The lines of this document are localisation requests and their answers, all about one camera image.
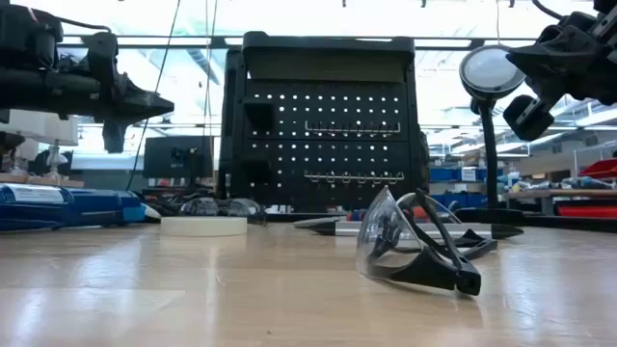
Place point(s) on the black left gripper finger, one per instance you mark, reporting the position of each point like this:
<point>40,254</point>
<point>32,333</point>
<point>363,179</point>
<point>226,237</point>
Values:
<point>144,106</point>

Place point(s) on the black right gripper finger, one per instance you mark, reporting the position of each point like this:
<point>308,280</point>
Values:
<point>554,62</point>

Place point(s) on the white masking tape roll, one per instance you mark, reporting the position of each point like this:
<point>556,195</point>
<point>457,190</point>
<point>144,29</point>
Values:
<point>202,226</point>

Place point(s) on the black and silver spirit level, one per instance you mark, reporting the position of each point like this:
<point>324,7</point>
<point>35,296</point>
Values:
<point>347,229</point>

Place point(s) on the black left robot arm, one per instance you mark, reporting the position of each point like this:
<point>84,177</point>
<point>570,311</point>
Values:
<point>29,87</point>

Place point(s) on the wooden shelf board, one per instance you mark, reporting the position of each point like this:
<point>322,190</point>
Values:
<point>38,181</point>

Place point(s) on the black computer monitor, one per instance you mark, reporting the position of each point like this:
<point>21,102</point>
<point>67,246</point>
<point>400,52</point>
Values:
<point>164,159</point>

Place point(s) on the black gooseneck magnifier lamp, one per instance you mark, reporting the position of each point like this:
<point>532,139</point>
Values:
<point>490,72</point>

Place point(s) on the white shade table lamp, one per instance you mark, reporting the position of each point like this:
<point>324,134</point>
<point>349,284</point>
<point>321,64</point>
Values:
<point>24,127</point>
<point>57,159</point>

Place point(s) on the red storage bin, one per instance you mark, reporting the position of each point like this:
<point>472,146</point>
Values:
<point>602,169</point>

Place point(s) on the black work gloves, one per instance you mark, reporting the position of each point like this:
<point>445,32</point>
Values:
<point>159,205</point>

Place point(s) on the blue caulk tube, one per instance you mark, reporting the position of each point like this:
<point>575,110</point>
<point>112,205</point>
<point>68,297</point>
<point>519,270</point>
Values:
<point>72,207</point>

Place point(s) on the wooden top work table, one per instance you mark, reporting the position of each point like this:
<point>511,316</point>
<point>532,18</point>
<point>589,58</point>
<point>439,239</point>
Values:
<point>554,194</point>

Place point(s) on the flat red tray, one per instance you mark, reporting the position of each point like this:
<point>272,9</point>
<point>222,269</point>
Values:
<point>588,212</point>

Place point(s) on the blue storage bin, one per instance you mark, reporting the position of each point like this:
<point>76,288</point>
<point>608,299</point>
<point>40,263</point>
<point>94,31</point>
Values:
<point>443,174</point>
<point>463,200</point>

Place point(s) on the black pegboard stand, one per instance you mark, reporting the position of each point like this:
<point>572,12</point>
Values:
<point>299,159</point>

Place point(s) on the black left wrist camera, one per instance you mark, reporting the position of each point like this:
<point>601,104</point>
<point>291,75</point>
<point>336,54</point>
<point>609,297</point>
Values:
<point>102,53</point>

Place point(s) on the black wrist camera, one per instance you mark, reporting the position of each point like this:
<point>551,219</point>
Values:
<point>525,123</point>
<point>102,53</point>

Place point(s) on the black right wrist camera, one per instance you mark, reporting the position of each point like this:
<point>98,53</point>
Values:
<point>525,123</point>

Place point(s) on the black table frame rail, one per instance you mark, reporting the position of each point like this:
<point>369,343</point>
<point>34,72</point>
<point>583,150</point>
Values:
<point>569,222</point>

